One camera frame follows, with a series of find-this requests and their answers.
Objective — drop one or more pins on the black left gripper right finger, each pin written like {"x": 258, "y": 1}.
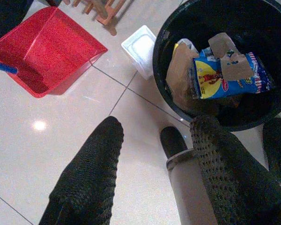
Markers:
{"x": 236, "y": 187}

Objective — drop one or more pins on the red plastic dustpan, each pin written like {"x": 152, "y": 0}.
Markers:
{"x": 61, "y": 47}

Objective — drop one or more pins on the silver left robot leg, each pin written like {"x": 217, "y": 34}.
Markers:
{"x": 189, "y": 187}

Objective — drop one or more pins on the black box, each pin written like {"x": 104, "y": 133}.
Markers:
{"x": 4, "y": 16}

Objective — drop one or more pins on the wooden slatted rack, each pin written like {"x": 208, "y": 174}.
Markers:
{"x": 107, "y": 17}

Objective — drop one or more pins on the small white box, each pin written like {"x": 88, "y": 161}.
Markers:
{"x": 140, "y": 47}

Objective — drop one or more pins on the printed brown cardboard piece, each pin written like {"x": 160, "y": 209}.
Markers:
{"x": 236, "y": 68}

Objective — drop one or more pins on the plain brown cardboard piece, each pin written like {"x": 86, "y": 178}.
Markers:
{"x": 180, "y": 68}

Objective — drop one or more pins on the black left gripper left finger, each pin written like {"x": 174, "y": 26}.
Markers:
{"x": 89, "y": 178}

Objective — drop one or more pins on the white carton scrap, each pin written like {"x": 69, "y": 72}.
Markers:
{"x": 187, "y": 43}

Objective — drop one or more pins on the blue yellow snack wrapper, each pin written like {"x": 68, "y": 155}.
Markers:
{"x": 213, "y": 77}

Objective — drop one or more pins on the black round rubbish bin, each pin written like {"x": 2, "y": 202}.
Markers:
{"x": 260, "y": 23}

